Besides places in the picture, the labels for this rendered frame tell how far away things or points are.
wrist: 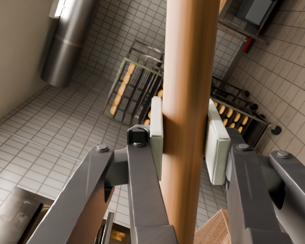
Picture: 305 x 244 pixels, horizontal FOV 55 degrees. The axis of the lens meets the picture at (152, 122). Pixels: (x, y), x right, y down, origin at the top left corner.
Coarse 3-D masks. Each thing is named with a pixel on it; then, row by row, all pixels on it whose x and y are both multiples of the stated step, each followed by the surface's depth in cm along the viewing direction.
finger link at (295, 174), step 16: (272, 160) 14; (288, 160) 14; (288, 176) 13; (304, 176) 13; (288, 192) 13; (304, 192) 12; (288, 208) 13; (304, 208) 12; (288, 224) 13; (304, 224) 12; (304, 240) 12
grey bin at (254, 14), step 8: (248, 0) 439; (256, 0) 413; (264, 0) 412; (248, 8) 423; (256, 8) 416; (264, 8) 416; (240, 16) 446; (248, 16) 421; (256, 16) 420; (256, 24) 426
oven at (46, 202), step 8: (16, 192) 203; (24, 192) 206; (40, 200) 206; (48, 200) 210; (104, 224) 213; (112, 224) 217; (112, 232) 213; (120, 232) 213; (128, 232) 216; (112, 240) 216; (120, 240) 216; (128, 240) 216
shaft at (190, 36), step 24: (168, 0) 16; (192, 0) 15; (216, 0) 16; (168, 24) 17; (192, 24) 16; (216, 24) 17; (168, 48) 17; (192, 48) 16; (168, 72) 18; (192, 72) 17; (168, 96) 18; (192, 96) 17; (168, 120) 19; (192, 120) 18; (168, 144) 19; (192, 144) 19; (168, 168) 20; (192, 168) 19; (168, 192) 20; (192, 192) 20; (168, 216) 21; (192, 216) 21; (192, 240) 23
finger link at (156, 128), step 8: (152, 104) 21; (160, 104) 20; (152, 112) 19; (160, 112) 19; (152, 120) 18; (160, 120) 18; (152, 128) 17; (160, 128) 17; (152, 136) 16; (160, 136) 16; (152, 144) 16; (160, 144) 16; (152, 152) 16; (160, 152) 16; (160, 160) 16; (160, 168) 17; (160, 176) 17
